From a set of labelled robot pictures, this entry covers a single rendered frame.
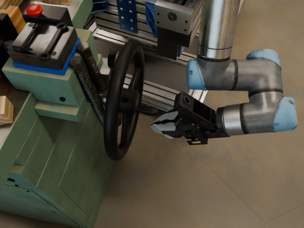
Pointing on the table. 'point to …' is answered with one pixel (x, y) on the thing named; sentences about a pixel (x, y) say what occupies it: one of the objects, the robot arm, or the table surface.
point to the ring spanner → (52, 42)
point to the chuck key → (27, 39)
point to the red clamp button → (34, 10)
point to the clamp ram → (6, 39)
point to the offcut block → (6, 111)
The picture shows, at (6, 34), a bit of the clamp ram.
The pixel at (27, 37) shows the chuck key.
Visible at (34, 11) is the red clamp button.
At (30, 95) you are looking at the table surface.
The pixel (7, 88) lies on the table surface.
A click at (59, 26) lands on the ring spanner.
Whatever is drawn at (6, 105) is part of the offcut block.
